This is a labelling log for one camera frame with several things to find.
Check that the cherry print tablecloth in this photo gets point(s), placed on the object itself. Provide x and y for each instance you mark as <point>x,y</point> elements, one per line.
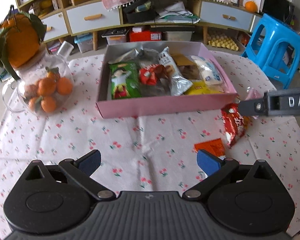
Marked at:
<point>148,153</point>

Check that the large orange fruit decoration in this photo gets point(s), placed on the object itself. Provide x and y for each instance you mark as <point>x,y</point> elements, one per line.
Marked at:
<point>21,35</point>

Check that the small silver white packet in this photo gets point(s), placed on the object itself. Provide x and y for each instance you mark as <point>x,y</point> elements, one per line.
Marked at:
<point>147,57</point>

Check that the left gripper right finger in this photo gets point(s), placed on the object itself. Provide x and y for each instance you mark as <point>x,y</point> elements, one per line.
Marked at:
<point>219,172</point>

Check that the green cartoon snack bag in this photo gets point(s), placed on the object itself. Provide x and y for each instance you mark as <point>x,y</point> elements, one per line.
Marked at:
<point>125,82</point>

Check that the yellow egg tray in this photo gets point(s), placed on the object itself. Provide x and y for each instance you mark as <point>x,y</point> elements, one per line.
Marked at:
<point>220,40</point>

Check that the brown biscuit clear packet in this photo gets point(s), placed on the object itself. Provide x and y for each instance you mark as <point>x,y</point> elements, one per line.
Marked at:
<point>190,72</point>

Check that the wooden tv cabinet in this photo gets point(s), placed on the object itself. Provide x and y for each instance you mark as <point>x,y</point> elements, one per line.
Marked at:
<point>70,18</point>

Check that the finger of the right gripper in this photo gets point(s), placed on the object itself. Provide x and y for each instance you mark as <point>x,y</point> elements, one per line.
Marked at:
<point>253,107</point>

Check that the blue plastic stool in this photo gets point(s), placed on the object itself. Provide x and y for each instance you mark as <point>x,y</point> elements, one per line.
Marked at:
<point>268,45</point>

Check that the clear rice cracker packet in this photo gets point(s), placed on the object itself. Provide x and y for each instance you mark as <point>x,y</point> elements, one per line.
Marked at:
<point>128,56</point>

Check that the white blue bread packet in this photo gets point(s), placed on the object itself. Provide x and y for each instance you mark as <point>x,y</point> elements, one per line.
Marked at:
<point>209,73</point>

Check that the orange fruit on cabinet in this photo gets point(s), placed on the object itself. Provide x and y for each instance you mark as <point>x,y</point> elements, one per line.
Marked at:
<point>251,7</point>

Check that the gold snack stick packet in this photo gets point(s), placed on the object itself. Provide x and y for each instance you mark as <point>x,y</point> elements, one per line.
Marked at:
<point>182,60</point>

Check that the red snack packet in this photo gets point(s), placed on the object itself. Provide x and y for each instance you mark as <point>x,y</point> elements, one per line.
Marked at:
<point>235,125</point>
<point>151,74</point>

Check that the red orange packet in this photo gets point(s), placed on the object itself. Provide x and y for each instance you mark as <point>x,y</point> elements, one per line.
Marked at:
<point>215,147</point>

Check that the yellow snack packet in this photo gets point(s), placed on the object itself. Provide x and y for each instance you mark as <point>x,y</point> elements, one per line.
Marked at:
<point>199,87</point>

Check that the red box under cabinet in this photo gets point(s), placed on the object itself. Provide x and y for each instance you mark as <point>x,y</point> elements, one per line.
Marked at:
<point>145,35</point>

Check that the black tray on shelf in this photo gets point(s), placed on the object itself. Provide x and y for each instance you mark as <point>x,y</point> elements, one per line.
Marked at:
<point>140,11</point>

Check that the clear plastic storage bin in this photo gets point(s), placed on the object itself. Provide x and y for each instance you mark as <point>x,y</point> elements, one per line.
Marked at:
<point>116,35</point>

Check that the glass jar with tangerines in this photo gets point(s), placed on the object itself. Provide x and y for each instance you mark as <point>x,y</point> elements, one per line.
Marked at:
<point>45,83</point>

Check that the pink cardboard box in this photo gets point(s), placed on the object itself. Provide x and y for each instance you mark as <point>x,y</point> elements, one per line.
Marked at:
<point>155,100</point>

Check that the silver cookie snack bag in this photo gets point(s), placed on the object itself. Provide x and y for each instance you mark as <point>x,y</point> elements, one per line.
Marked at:
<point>177,83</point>

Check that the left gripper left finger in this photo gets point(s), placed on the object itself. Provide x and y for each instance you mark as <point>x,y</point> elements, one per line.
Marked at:
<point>78,173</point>

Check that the pink wafer snack packet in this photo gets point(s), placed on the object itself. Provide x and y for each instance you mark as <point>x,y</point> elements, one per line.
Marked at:
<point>253,94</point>

